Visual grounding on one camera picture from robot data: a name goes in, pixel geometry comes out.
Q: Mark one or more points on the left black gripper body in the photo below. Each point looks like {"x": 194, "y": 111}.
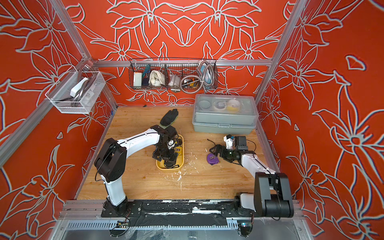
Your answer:
{"x": 163, "y": 151}

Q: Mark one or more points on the grey plastic lidded toolbox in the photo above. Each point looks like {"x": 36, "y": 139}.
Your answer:
{"x": 225, "y": 114}

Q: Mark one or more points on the black wire wall basket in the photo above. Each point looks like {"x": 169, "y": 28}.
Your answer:
{"x": 182, "y": 75}

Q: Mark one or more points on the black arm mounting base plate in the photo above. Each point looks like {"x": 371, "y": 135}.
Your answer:
{"x": 136, "y": 208}

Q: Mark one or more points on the white cloth in basket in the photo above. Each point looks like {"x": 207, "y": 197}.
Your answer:
{"x": 157, "y": 79}

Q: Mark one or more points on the white mesh wall basket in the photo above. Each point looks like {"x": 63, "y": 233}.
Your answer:
{"x": 83, "y": 103}

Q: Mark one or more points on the yellow plastic storage tray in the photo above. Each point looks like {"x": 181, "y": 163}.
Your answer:
{"x": 180, "y": 159}

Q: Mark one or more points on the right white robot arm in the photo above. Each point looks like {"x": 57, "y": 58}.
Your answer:
{"x": 272, "y": 194}

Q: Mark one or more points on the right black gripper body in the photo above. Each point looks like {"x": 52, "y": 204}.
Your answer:
{"x": 230, "y": 154}

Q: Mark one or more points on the white box in basket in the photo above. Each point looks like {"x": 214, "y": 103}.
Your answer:
{"x": 137, "y": 82}

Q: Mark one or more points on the purple tape measure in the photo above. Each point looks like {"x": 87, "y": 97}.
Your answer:
{"x": 212, "y": 159}

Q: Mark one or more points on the black green work glove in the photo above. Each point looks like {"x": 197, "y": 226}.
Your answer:
{"x": 169, "y": 118}

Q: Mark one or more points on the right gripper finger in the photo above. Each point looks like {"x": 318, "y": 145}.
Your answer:
{"x": 221, "y": 159}
{"x": 216, "y": 150}

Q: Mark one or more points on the white device in mesh basket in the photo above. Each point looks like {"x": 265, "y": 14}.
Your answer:
{"x": 78, "y": 87}

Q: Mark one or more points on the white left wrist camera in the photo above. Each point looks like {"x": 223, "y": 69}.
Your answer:
{"x": 171, "y": 144}

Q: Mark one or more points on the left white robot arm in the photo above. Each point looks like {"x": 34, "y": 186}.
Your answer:
{"x": 111, "y": 160}

